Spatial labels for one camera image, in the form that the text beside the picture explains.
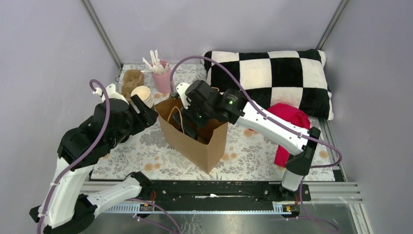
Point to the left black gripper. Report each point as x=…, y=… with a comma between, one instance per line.
x=146, y=118

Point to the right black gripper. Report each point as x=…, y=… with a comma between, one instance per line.
x=186, y=115

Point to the brown paper bag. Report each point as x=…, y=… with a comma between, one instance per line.
x=203, y=146

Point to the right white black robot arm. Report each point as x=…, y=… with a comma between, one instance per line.
x=201, y=103

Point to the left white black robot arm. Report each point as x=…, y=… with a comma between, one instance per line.
x=66, y=210

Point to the stack of paper cups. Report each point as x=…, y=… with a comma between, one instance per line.
x=144, y=93

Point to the brown cardboard cup carrier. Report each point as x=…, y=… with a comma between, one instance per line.
x=132, y=78

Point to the pink straw holder cup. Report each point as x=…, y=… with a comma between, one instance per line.
x=162, y=81

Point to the white straws bundle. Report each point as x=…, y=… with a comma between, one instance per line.
x=156, y=66

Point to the black white checkered pillow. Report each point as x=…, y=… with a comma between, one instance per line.
x=295, y=78

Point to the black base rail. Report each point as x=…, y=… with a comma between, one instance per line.
x=217, y=196

